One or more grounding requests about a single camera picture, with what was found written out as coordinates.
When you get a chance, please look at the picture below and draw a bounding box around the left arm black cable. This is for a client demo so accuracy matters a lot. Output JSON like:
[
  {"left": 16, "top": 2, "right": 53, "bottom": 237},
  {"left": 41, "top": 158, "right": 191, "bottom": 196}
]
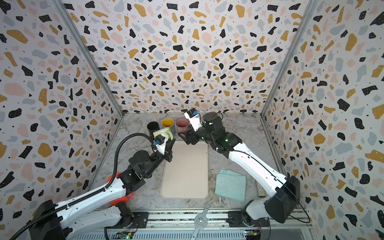
[{"left": 8, "top": 133, "right": 155, "bottom": 240}]

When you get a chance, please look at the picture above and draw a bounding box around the beige tray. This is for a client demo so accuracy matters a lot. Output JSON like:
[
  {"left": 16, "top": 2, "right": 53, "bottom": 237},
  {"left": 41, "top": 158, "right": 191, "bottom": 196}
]
[{"left": 161, "top": 141, "right": 209, "bottom": 200}]

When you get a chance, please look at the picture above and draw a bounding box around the light green mug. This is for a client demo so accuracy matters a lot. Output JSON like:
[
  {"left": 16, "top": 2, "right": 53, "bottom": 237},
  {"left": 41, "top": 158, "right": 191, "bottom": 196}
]
[{"left": 153, "top": 128, "right": 174, "bottom": 142}]

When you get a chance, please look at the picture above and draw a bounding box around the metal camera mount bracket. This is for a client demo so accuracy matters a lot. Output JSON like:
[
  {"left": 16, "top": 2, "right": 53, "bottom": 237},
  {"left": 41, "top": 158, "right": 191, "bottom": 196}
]
[{"left": 191, "top": 201, "right": 212, "bottom": 240}]

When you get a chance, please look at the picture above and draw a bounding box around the red fish plush toy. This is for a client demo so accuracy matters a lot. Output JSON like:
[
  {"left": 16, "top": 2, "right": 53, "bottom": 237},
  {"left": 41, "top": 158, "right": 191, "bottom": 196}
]
[{"left": 107, "top": 172, "right": 134, "bottom": 206}]

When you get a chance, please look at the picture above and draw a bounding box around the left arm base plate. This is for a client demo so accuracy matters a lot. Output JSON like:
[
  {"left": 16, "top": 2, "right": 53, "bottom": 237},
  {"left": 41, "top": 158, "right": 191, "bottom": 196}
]
[{"left": 108, "top": 212, "right": 149, "bottom": 229}]

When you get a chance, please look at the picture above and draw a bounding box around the teal cloth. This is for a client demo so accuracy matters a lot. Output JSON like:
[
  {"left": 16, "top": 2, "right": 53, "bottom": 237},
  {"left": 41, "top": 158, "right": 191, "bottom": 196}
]
[{"left": 215, "top": 169, "right": 247, "bottom": 202}]

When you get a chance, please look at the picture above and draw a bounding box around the pink mug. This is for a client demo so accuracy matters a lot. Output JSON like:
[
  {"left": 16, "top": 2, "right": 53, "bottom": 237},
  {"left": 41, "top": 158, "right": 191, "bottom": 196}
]
[{"left": 176, "top": 118, "right": 190, "bottom": 135}]

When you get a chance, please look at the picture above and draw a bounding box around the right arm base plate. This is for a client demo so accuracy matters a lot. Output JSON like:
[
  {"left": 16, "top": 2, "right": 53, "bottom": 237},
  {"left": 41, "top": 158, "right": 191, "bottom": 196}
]
[{"left": 226, "top": 211, "right": 270, "bottom": 228}]

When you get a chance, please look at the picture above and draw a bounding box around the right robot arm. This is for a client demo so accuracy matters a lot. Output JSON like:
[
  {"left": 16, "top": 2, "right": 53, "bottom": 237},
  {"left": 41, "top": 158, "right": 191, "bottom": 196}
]
[{"left": 178, "top": 108, "right": 300, "bottom": 224}]

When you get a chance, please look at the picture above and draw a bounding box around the glitter bottle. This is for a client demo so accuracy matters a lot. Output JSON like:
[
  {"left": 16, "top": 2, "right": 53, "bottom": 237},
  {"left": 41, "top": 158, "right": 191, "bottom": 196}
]
[{"left": 256, "top": 182, "right": 266, "bottom": 198}]

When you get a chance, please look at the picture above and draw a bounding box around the light blue mug yellow inside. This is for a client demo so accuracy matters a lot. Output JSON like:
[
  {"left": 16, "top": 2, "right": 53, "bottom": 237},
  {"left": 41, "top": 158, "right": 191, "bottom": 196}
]
[{"left": 162, "top": 118, "right": 176, "bottom": 134}]

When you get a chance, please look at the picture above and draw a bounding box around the black mug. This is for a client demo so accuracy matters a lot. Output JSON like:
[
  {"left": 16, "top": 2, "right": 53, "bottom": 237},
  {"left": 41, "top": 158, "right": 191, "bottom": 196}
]
[{"left": 147, "top": 122, "right": 160, "bottom": 140}]

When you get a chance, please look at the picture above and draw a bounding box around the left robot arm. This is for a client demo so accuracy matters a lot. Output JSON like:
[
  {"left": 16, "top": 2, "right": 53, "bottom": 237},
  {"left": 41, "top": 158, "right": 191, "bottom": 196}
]
[{"left": 27, "top": 135, "right": 176, "bottom": 240}]

